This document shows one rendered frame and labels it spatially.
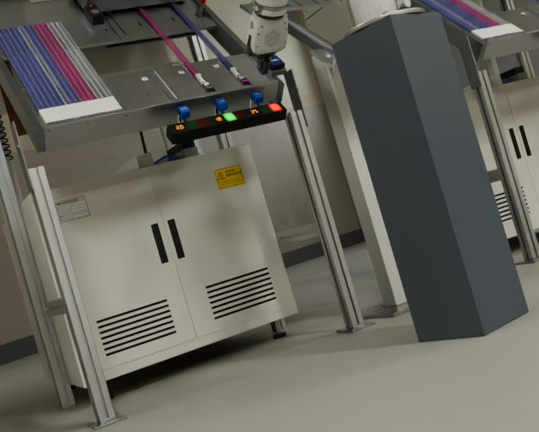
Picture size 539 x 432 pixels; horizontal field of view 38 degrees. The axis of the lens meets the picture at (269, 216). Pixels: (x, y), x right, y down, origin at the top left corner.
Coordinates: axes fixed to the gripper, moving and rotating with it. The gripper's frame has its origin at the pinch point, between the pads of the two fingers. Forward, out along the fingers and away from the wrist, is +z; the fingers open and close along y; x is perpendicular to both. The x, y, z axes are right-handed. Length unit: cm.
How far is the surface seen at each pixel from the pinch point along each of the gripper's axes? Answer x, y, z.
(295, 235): -13, 10, 53
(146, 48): 73, -2, 32
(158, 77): 18.8, -21.4, 9.9
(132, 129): 3.4, -35.6, 13.7
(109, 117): 3.3, -41.8, 8.8
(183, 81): 14.6, -15.8, 10.0
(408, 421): -109, -37, -5
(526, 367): -109, -13, -5
